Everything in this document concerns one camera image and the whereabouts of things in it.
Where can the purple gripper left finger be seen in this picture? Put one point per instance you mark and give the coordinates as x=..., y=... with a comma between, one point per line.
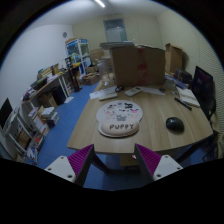
x=73, y=168

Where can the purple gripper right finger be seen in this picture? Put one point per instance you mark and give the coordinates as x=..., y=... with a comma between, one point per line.
x=154, y=166

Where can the black computer mouse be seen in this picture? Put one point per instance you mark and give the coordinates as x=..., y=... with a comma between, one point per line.
x=175, y=124

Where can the puppy mouse pad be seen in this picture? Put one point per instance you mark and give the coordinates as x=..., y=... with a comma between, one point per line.
x=119, y=118

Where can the white shelf unit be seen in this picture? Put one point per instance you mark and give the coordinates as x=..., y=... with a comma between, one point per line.
x=23, y=141

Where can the black pen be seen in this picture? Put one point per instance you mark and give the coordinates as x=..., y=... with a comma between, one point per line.
x=182, y=103

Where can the open notebook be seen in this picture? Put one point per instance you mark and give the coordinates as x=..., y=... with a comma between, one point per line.
x=187, y=97

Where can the white keyboard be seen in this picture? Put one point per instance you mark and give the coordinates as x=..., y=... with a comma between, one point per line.
x=108, y=96

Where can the white remote control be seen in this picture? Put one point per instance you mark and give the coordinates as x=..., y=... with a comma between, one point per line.
x=133, y=91

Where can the side desk with clutter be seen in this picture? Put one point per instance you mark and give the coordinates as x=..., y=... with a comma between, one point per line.
x=59, y=79

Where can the black monitor left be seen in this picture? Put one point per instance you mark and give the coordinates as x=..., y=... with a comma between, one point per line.
x=5, y=111

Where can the black monitor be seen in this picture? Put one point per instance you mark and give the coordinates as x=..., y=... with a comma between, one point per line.
x=202, y=86
x=5, y=111

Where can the black monitor right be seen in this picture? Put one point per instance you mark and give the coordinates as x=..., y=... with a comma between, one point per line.
x=202, y=86

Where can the large cardboard box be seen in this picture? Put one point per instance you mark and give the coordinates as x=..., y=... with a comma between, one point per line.
x=138, y=66

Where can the clear water jug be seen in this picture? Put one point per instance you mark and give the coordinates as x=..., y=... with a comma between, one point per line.
x=104, y=72

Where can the cardboard box right rear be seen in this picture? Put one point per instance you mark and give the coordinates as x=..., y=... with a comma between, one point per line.
x=174, y=58

